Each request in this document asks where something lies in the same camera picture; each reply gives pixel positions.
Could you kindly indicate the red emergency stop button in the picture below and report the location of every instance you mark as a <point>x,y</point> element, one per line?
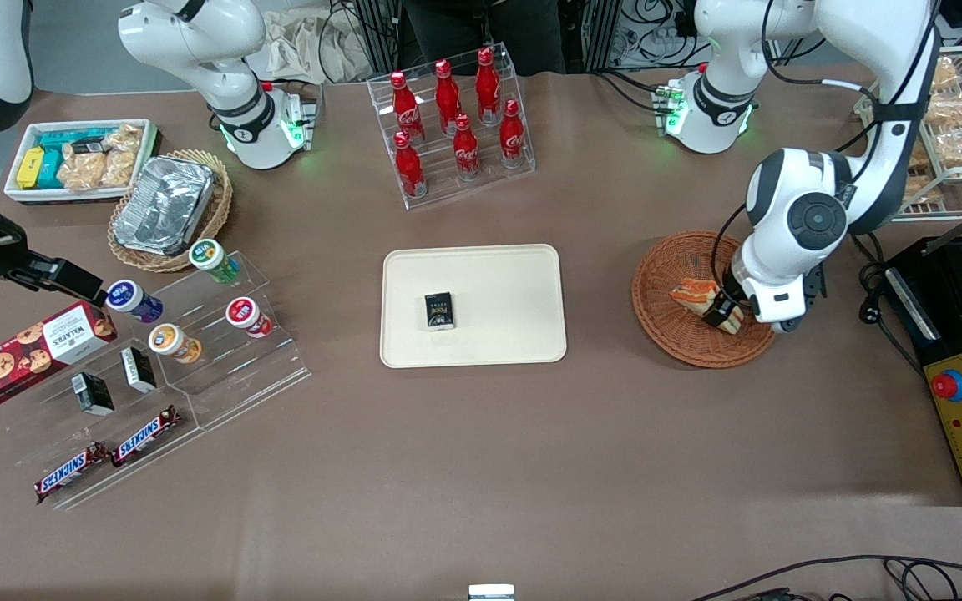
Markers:
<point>947,386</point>

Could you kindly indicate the clear bag of crackers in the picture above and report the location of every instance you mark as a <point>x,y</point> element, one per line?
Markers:
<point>80,171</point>
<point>122,154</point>

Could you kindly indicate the brown round wicker basket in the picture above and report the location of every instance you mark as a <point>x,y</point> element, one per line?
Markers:
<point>681,334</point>

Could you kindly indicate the red Walkers cookie box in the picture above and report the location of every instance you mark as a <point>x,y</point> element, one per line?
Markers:
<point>30,351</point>

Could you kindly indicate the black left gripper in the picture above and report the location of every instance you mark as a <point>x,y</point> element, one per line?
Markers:
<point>732,303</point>

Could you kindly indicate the red snack can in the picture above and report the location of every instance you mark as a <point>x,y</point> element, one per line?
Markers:
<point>247,317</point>

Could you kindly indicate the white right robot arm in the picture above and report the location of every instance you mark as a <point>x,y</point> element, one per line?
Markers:
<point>239,125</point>

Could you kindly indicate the yellow small box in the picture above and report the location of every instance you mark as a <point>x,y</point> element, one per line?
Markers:
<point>30,167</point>

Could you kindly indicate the light tan wicker basket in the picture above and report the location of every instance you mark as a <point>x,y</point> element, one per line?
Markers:
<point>218,209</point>

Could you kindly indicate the purple snack can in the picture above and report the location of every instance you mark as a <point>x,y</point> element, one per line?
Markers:
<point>134,300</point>

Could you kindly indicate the Snickers bar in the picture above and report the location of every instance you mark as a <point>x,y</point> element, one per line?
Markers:
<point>72,472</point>
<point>145,436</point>

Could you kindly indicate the small black box gold print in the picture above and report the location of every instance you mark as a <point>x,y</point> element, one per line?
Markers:
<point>439,311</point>

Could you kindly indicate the small black white box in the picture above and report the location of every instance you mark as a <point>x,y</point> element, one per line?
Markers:
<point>93,394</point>
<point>139,369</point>

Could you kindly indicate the triangular sandwich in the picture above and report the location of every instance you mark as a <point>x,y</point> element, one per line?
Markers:
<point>686,294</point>

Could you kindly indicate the black machine yellow panel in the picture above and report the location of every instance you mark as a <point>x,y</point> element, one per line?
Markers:
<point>949,334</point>

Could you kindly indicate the person in dark clothes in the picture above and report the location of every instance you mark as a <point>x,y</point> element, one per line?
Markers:
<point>481,29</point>

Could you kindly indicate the white plastic bin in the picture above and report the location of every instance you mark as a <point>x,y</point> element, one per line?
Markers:
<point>17,138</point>

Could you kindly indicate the aluminium foil container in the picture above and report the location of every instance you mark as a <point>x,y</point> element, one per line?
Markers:
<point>164,204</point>

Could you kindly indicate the cream plastic tray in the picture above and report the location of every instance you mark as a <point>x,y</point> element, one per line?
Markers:
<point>498,292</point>

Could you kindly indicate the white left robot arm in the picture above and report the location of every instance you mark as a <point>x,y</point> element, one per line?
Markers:
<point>773,250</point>

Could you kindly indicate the clear acrylic stepped stand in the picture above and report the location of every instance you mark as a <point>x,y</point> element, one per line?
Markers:
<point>239,376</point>
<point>55,434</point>

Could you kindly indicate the teal box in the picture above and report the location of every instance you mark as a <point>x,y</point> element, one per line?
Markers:
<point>53,159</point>

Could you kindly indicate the red cola bottle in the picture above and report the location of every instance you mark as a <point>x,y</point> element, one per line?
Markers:
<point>448,96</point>
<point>466,150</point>
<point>410,167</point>
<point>512,138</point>
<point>406,108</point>
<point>488,88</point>

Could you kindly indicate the orange snack can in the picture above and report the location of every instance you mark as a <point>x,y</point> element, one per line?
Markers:
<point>174,342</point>

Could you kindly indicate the clear acrylic bottle rack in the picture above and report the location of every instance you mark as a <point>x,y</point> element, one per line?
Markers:
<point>448,188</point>

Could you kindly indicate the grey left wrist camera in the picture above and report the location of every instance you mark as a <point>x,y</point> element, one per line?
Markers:
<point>788,322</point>

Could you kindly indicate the green lid snack can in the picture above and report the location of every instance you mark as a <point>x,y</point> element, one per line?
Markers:
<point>214,259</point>

